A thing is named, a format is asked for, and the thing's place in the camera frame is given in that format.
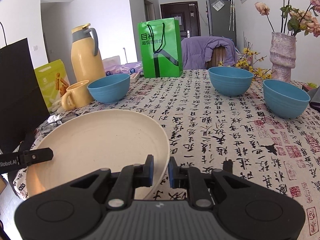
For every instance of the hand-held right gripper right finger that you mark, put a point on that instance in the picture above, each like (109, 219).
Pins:
(171, 173)

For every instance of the yellow-green snack bag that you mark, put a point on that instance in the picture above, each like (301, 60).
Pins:
(51, 80)

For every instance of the pink textured vase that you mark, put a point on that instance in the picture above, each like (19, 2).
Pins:
(282, 55)

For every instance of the yellow flower branch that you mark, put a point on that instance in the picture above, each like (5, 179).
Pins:
(250, 63)

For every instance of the wooden chair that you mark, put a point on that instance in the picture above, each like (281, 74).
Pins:
(221, 56)

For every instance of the blue bowl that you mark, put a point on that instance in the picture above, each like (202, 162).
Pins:
(231, 82)
(285, 102)
(108, 90)

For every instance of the black-rimmed eyeglasses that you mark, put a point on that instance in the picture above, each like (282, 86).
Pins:
(68, 117)

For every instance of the grey refrigerator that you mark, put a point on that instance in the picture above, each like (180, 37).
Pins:
(220, 20)

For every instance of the purple jacket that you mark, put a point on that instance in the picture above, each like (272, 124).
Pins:
(195, 52)

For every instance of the dark brown door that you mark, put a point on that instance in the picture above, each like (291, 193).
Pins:
(180, 20)

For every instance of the purple tissue pack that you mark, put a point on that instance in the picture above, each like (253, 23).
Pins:
(117, 66)

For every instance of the flat white printed box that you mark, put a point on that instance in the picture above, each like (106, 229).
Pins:
(134, 77)

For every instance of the yellow mug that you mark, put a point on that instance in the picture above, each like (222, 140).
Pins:
(78, 95)

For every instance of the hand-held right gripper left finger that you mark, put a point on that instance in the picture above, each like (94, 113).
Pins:
(150, 172)

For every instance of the cream round plate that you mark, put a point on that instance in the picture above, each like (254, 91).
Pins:
(100, 140)

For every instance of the dried pink roses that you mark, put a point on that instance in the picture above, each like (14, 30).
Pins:
(300, 17)

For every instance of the grey and purple cloth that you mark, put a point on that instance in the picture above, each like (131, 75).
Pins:
(315, 97)

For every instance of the yellow thermos jug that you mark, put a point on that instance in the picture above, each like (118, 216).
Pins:
(86, 57)

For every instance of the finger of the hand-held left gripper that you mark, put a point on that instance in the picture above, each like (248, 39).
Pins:
(37, 155)

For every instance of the green paper bag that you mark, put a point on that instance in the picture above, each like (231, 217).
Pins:
(160, 50)

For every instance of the folded white umbrella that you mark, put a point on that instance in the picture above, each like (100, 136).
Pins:
(232, 15)

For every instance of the black paper bag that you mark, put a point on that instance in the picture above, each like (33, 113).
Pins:
(17, 92)

